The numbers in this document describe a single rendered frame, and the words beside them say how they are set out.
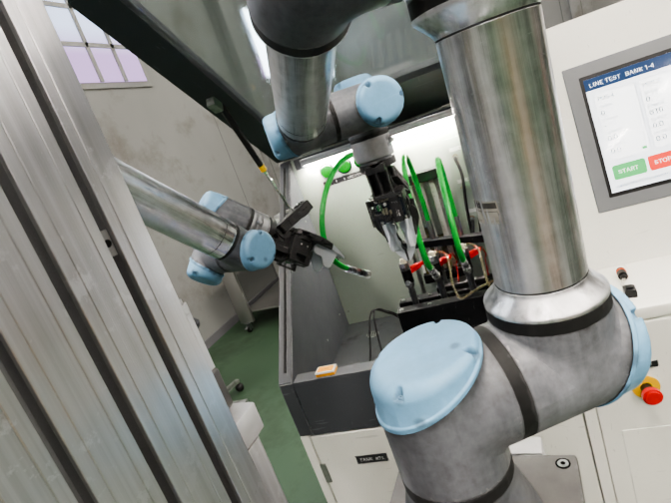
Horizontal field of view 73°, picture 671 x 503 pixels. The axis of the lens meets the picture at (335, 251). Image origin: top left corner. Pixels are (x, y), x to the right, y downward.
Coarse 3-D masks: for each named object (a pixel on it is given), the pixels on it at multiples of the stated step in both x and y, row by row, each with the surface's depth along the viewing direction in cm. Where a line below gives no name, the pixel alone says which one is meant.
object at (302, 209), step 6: (300, 204) 110; (306, 204) 110; (294, 210) 110; (300, 210) 108; (306, 210) 109; (288, 216) 107; (294, 216) 107; (300, 216) 108; (282, 222) 105; (288, 222) 106; (294, 222) 107; (282, 228) 105; (288, 228) 105
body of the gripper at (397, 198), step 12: (360, 168) 85; (372, 168) 82; (384, 168) 82; (372, 180) 85; (384, 180) 84; (372, 192) 83; (384, 192) 85; (396, 192) 84; (372, 204) 86; (384, 204) 84; (396, 204) 83; (408, 204) 88; (372, 216) 87; (384, 216) 86; (396, 216) 84; (408, 216) 83
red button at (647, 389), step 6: (648, 378) 93; (654, 378) 92; (642, 384) 93; (648, 384) 93; (654, 384) 93; (636, 390) 94; (642, 390) 91; (648, 390) 90; (654, 390) 90; (642, 396) 91; (648, 396) 90; (654, 396) 90; (660, 396) 90; (648, 402) 90; (654, 402) 90
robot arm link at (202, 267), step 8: (192, 256) 94; (200, 256) 92; (208, 256) 90; (192, 264) 92; (200, 264) 92; (208, 264) 91; (216, 264) 89; (192, 272) 92; (200, 272) 91; (208, 272) 92; (216, 272) 93; (224, 272) 93; (200, 280) 95; (208, 280) 93; (216, 280) 93
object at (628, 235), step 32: (640, 0) 102; (576, 32) 106; (608, 32) 104; (640, 32) 103; (576, 64) 107; (576, 160) 109; (576, 192) 109; (608, 224) 108; (640, 224) 106; (608, 256) 109; (640, 256) 107; (608, 416) 98; (640, 416) 96; (608, 448) 100; (640, 448) 98; (640, 480) 101
